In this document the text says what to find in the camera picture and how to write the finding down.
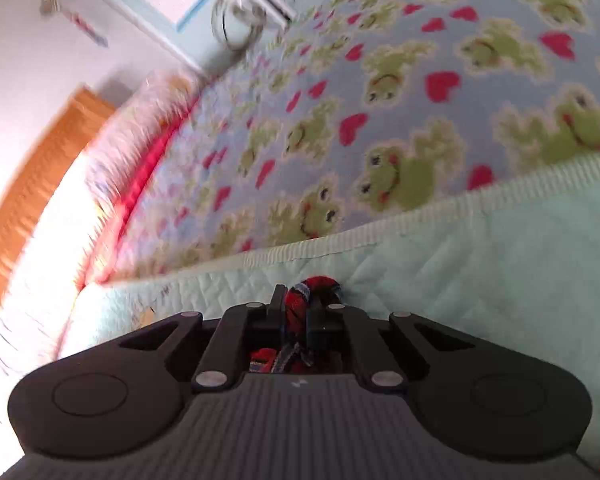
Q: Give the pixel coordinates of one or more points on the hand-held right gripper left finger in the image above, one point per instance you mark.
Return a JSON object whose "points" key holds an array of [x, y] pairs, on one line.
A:
{"points": [[279, 315]]}

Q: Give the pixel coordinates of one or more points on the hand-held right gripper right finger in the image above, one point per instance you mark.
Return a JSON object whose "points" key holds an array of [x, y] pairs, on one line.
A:
{"points": [[316, 327]]}

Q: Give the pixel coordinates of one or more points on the red plaid shirt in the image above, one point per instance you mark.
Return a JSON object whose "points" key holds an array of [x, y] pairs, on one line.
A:
{"points": [[300, 305]]}

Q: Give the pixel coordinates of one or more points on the bee print quilt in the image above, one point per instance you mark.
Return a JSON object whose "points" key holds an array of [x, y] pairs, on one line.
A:
{"points": [[480, 270]]}

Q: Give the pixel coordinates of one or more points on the red cloth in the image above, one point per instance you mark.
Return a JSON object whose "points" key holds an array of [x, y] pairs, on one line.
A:
{"points": [[145, 170]]}

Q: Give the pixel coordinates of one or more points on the frog print blanket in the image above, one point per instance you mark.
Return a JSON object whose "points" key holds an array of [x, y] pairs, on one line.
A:
{"points": [[405, 110]]}

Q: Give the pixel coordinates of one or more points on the rolled floral duvet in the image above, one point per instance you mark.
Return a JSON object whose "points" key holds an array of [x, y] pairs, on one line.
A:
{"points": [[40, 285]]}

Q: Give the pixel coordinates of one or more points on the wooden headboard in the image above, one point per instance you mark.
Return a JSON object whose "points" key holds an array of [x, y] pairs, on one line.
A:
{"points": [[35, 185]]}

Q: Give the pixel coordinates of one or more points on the wardrobe with sliding doors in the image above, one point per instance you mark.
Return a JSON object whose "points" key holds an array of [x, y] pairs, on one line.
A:
{"points": [[205, 45]]}

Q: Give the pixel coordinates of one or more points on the white electric fan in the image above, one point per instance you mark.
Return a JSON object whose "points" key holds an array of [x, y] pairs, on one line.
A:
{"points": [[240, 20]]}

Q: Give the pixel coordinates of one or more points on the hanging wall ornament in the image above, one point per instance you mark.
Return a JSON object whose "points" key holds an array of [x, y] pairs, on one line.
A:
{"points": [[87, 27]]}

